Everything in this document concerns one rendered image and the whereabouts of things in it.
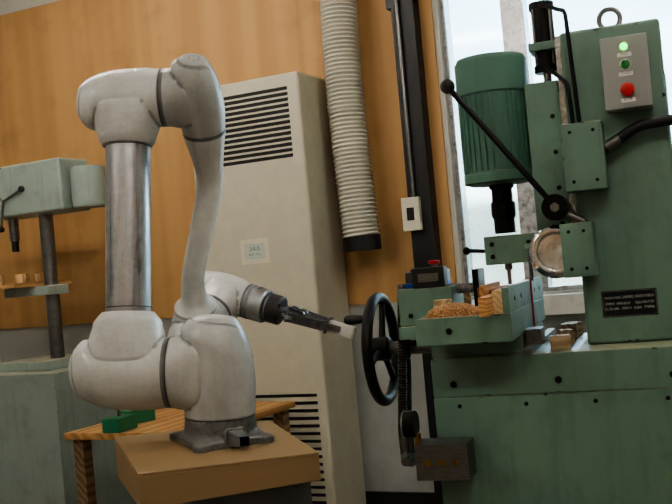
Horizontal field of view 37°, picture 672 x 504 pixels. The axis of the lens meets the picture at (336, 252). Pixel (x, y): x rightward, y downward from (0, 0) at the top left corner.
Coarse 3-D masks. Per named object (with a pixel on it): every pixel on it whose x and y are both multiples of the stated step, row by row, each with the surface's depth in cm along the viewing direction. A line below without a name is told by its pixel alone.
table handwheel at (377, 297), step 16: (368, 304) 247; (384, 304) 258; (368, 320) 244; (384, 320) 257; (368, 336) 242; (384, 336) 255; (368, 352) 241; (384, 352) 252; (416, 352) 251; (368, 368) 241; (368, 384) 243; (384, 400) 248
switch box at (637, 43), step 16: (608, 48) 220; (640, 48) 218; (608, 64) 220; (640, 64) 218; (608, 80) 220; (624, 80) 219; (640, 80) 218; (608, 96) 220; (624, 96) 219; (640, 96) 218; (608, 112) 223
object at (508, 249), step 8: (536, 232) 239; (488, 240) 242; (496, 240) 242; (504, 240) 241; (512, 240) 241; (520, 240) 240; (488, 248) 242; (496, 248) 242; (504, 248) 241; (512, 248) 241; (520, 248) 240; (488, 256) 242; (496, 256) 242; (504, 256) 241; (512, 256) 241; (520, 256) 240; (488, 264) 243; (496, 264) 242
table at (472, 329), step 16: (528, 304) 240; (416, 320) 218; (432, 320) 217; (448, 320) 216; (464, 320) 214; (480, 320) 213; (496, 320) 212; (512, 320) 213; (528, 320) 237; (400, 336) 241; (416, 336) 218; (432, 336) 217; (448, 336) 216; (464, 336) 215; (480, 336) 213; (496, 336) 212; (512, 336) 212
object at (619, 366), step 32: (544, 352) 221; (576, 352) 218; (608, 352) 216; (640, 352) 214; (448, 384) 227; (480, 384) 225; (512, 384) 223; (544, 384) 220; (576, 384) 218; (608, 384) 216; (640, 384) 214
